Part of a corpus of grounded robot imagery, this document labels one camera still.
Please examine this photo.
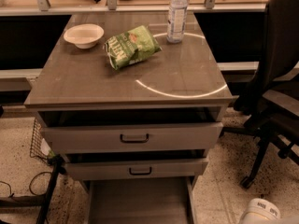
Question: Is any green chip bag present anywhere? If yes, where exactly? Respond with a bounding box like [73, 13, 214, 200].
[105, 25, 162, 70]

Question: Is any black office chair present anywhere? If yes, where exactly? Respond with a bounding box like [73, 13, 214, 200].
[222, 0, 299, 189]

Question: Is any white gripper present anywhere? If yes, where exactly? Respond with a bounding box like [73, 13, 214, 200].
[238, 198, 281, 224]

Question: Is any black stand leg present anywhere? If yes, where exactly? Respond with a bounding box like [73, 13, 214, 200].
[0, 156, 66, 224]

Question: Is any grey drawer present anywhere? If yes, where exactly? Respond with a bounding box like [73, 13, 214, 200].
[65, 150, 208, 181]
[84, 177, 198, 224]
[38, 108, 222, 154]

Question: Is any clear plastic water bottle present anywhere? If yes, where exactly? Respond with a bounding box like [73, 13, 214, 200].
[167, 0, 189, 43]

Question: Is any wire mesh basket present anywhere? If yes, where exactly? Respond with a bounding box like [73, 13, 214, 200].
[30, 119, 55, 165]

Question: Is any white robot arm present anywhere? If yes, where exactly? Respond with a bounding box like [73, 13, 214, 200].
[238, 198, 299, 224]

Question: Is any black floor cable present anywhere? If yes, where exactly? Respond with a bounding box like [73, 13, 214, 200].
[0, 171, 53, 199]

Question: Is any white paper bowl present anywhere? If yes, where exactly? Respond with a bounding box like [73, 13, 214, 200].
[64, 24, 104, 49]

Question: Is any grey wooden drawer cabinet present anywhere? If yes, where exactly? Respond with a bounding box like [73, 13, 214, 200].
[23, 11, 239, 224]

